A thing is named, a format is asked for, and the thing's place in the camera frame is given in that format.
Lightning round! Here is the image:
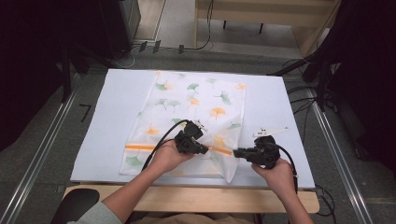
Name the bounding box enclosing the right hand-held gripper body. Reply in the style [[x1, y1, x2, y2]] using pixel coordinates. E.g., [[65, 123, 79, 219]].
[[247, 126, 290, 170]]

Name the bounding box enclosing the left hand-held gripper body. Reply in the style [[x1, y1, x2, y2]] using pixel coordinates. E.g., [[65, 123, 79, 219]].
[[174, 119, 208, 154]]

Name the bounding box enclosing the leaf print mesh laundry bag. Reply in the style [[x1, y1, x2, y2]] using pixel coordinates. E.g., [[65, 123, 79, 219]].
[[119, 70, 248, 184]]

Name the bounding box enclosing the person's left hand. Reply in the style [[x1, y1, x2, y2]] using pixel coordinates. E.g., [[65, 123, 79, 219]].
[[150, 139, 195, 175]]

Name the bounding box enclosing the person's right hand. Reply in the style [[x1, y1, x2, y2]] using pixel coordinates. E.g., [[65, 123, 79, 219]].
[[250, 157, 298, 200]]

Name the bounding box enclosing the wooden table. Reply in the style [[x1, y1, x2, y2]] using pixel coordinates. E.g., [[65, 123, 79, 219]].
[[64, 68, 320, 214]]

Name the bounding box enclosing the black metal stand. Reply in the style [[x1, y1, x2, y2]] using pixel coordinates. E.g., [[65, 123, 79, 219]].
[[60, 43, 74, 104], [267, 52, 331, 113]]

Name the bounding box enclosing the black chair part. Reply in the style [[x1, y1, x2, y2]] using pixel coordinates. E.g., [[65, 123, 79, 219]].
[[50, 188, 101, 224]]

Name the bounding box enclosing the black cabinet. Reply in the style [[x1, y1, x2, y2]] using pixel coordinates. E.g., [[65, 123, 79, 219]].
[[97, 0, 142, 61]]

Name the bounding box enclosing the light wooden furniture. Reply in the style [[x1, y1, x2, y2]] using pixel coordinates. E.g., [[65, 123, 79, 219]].
[[194, 0, 342, 59]]

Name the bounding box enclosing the black curtain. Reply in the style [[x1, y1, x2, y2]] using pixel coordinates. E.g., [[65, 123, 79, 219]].
[[323, 0, 396, 172], [0, 0, 104, 153]]

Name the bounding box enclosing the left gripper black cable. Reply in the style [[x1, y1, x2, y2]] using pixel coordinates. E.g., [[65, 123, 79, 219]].
[[141, 119, 191, 172]]

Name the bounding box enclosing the bundle of black cables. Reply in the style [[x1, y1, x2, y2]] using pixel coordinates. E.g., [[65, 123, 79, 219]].
[[281, 57, 340, 125]]

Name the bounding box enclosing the aluminium floor rail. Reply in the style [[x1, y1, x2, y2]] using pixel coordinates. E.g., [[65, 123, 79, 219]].
[[306, 88, 375, 224], [0, 73, 82, 224]]

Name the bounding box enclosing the white floor cable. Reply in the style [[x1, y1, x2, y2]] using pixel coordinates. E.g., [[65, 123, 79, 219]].
[[110, 45, 141, 69]]

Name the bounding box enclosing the black floor cable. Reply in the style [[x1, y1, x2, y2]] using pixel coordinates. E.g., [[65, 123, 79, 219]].
[[183, 0, 216, 51]]

